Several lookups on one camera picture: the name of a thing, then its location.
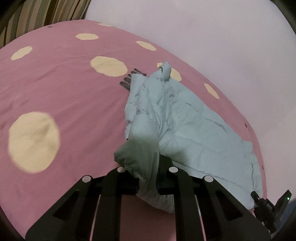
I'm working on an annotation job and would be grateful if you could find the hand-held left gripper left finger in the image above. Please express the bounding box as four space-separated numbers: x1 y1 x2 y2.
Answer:
25 167 140 241

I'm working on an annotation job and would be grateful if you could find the bed with pink dotted sheet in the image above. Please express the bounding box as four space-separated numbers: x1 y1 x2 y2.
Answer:
0 19 268 241

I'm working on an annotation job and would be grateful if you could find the light blue puffer jacket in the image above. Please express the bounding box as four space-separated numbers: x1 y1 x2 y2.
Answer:
113 61 263 214

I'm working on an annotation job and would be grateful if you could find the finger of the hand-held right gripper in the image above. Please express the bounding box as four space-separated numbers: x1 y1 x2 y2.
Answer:
251 191 278 233

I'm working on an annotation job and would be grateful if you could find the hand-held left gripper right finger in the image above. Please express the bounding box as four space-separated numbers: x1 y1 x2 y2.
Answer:
157 155 271 241

